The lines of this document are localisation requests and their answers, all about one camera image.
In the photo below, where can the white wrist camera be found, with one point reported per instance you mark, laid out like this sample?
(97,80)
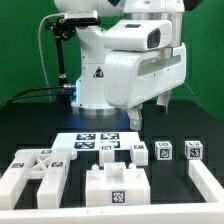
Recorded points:
(138,35)

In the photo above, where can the silver camera on stand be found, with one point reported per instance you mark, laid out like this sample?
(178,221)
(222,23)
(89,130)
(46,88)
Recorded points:
(81,17)

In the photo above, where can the white chair back frame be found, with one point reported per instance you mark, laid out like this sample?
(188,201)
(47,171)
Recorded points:
(50,166)

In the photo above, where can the white tagged nut cube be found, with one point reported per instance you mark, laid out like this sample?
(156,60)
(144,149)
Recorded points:
(193,150)
(163,150)

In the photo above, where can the white tagged nut cube right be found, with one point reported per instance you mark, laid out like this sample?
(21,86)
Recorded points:
(193,150)

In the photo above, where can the black camera stand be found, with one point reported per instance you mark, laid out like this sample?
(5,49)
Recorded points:
(62,31)

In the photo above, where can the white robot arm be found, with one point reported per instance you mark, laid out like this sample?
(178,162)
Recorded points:
(131,51)

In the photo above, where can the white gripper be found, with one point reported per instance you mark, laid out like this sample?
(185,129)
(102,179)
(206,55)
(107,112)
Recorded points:
(131,78)

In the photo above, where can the white chair seat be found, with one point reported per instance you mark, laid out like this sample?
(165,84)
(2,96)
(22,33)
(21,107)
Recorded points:
(117,185)

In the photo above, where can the white base tag plate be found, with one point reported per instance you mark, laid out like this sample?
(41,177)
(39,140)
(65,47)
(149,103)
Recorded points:
(91,141)

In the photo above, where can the white U-shaped fence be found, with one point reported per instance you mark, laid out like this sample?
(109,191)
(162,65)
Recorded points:
(210,212)

